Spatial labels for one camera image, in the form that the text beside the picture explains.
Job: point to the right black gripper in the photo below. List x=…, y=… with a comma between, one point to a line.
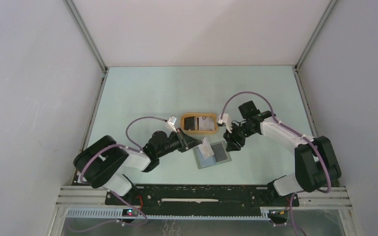
x=231, y=144

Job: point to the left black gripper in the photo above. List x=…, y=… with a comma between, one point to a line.
x=186, y=142

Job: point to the black VIP credit card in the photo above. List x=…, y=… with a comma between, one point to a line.
x=220, y=154

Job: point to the white printed credit card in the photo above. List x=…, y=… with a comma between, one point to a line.
x=206, y=149

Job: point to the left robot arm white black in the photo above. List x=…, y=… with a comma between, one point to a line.
x=100, y=163

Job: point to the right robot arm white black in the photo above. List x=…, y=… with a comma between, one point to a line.
x=315, y=162

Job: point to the black card in tray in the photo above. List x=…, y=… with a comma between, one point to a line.
x=191, y=123

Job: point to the stack of cards in tray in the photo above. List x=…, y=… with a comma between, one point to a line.
x=206, y=123

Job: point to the orange oval tray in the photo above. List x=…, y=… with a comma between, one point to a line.
x=198, y=132

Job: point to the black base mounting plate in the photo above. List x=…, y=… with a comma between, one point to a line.
x=208, y=200

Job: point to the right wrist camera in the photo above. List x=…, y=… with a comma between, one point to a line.
x=224, y=120

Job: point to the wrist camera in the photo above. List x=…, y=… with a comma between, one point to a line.
x=224, y=120
x=170, y=123

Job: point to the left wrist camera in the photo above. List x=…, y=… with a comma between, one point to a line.
x=170, y=123

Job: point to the aluminium frame rail front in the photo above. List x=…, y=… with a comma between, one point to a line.
x=86, y=202

